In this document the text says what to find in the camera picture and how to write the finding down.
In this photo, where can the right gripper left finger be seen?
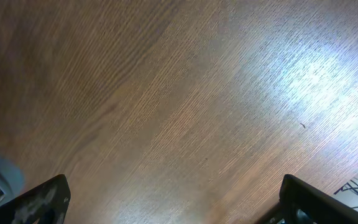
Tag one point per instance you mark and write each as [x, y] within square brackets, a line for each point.
[45, 204]

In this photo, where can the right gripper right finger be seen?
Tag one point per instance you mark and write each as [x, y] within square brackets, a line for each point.
[300, 202]

